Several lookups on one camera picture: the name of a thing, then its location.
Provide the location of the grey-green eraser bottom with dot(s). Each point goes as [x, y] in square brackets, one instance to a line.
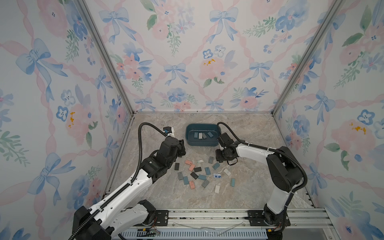
[205, 183]

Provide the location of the blue eraser middle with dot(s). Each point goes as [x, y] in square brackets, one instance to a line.
[207, 170]

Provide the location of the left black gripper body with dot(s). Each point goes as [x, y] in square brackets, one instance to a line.
[181, 151]

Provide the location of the black eraser lower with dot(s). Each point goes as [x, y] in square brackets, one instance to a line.
[195, 175]

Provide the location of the white eraser bottom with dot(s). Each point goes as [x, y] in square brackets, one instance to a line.
[217, 189]

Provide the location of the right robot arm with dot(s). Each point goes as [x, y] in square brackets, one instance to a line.
[286, 173]

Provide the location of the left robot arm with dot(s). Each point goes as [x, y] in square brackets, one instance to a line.
[107, 218]

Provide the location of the pink eraser lower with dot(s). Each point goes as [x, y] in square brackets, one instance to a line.
[191, 168]

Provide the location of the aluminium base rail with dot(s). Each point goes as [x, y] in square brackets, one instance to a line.
[231, 224]

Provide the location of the black eraser middle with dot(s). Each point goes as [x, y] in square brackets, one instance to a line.
[198, 169]

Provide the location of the teal plastic storage box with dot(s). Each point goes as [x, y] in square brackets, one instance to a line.
[202, 128]

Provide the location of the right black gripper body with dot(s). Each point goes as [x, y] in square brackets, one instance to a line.
[221, 155]

